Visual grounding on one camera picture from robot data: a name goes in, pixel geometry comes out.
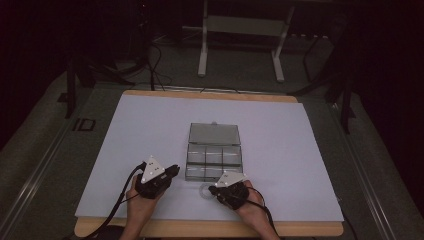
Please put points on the white metal stand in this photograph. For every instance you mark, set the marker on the white metal stand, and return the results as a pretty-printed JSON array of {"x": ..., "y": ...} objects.
[{"x": 245, "y": 26}]

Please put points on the person's right hand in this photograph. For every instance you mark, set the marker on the person's right hand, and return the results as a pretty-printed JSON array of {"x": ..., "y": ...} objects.
[{"x": 253, "y": 206}]

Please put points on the black tripod stand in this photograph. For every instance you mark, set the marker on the black tripod stand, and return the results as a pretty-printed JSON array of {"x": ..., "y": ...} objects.
[
  {"x": 346, "y": 100},
  {"x": 71, "y": 90}
]

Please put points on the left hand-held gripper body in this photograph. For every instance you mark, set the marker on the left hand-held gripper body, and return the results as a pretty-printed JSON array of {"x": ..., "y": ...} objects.
[{"x": 153, "y": 185}]

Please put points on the wooden table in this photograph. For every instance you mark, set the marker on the wooden table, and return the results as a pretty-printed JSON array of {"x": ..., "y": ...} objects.
[{"x": 206, "y": 229}]

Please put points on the metal floor rail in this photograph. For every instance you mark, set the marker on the metal floor rail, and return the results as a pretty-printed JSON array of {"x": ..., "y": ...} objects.
[
  {"x": 31, "y": 186},
  {"x": 370, "y": 186}
]

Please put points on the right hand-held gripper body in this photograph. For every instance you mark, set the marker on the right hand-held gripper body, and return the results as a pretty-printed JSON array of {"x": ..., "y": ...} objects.
[{"x": 233, "y": 195}]

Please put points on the person's left hand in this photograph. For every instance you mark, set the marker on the person's left hand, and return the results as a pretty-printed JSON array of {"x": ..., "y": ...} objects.
[{"x": 141, "y": 205}]

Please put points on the white table mat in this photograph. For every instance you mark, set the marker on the white table mat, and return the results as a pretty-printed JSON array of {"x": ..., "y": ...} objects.
[{"x": 213, "y": 110}]

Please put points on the clear plastic compartment box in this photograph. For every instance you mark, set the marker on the clear plastic compartment box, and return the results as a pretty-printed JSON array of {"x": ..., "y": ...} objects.
[{"x": 213, "y": 156}]

